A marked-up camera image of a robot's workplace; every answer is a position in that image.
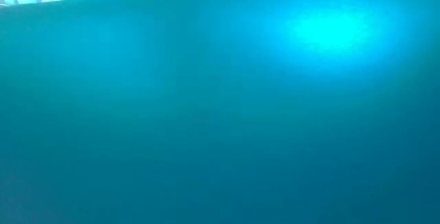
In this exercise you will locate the blue plastic bin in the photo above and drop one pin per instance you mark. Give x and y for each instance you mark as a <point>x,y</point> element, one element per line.
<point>220,114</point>

